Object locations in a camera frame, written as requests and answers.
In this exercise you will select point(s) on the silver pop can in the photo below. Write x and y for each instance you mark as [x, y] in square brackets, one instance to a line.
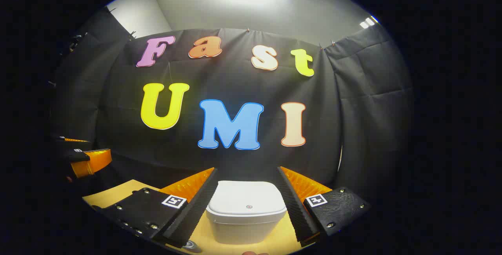
[192, 245]

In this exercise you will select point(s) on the wooden desktop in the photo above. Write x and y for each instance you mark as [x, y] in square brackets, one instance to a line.
[117, 196]

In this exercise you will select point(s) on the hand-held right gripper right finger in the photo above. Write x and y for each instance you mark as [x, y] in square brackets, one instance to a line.
[296, 212]

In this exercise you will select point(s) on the black backdrop cloth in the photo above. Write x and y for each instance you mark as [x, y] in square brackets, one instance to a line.
[235, 161]

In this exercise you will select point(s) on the small ceiling light panel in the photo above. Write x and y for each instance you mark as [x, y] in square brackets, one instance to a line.
[368, 22]

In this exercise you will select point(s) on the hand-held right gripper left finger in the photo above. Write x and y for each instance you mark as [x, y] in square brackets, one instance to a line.
[198, 208]

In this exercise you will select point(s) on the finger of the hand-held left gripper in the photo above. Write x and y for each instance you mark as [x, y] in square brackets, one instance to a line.
[92, 163]
[76, 140]

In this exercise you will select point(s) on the white desktop garbage bin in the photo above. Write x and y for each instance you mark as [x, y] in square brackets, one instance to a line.
[245, 208]

